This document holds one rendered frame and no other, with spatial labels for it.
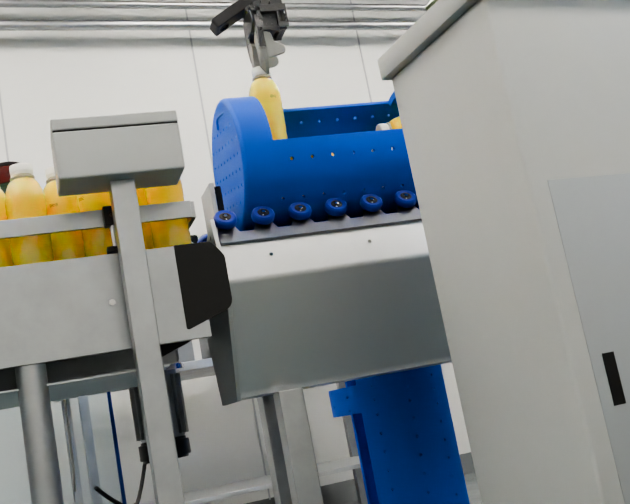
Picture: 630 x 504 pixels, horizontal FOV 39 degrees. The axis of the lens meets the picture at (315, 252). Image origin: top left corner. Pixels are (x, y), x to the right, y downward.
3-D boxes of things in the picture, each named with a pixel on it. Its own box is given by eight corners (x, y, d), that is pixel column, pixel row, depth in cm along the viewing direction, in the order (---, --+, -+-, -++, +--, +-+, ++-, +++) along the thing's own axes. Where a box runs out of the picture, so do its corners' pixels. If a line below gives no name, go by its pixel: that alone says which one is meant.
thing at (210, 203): (231, 242, 172) (220, 181, 174) (219, 244, 172) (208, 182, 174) (222, 253, 182) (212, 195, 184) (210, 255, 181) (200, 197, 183)
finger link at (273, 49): (292, 64, 183) (282, 27, 186) (264, 65, 181) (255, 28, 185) (288, 72, 186) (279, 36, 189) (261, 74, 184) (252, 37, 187)
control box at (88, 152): (186, 167, 143) (176, 107, 145) (58, 179, 137) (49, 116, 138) (177, 185, 152) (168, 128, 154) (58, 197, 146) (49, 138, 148)
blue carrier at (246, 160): (637, 186, 194) (619, 57, 194) (252, 233, 167) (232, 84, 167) (563, 200, 221) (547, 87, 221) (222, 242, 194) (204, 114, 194)
